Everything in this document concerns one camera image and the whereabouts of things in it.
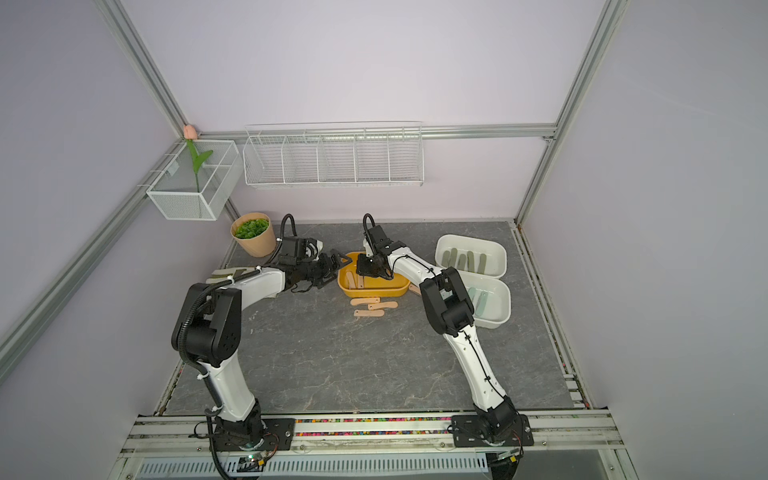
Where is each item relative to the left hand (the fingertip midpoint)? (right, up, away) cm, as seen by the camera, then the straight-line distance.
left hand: (346, 267), depth 95 cm
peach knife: (0, -5, +7) cm, 9 cm away
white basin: (+47, -10, +2) cm, 48 cm away
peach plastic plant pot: (-32, +7, +10) cm, 34 cm away
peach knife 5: (+22, -8, +5) cm, 24 cm away
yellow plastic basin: (+8, -7, +3) cm, 11 cm away
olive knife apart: (+34, +3, +16) cm, 38 cm away
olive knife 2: (+43, +2, +14) cm, 45 cm away
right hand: (+2, -1, +9) cm, 9 cm away
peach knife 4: (+12, -12, +2) cm, 17 cm away
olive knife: (+37, +3, +16) cm, 41 cm away
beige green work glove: (-47, -3, +11) cm, 48 cm away
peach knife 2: (+4, -5, +7) cm, 9 cm away
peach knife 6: (+7, -15, 0) cm, 16 cm away
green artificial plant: (-34, +13, +8) cm, 38 cm away
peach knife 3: (+4, -11, +3) cm, 12 cm away
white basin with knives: (+53, +1, +13) cm, 54 cm away
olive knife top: (+48, 0, +13) cm, 49 cm away
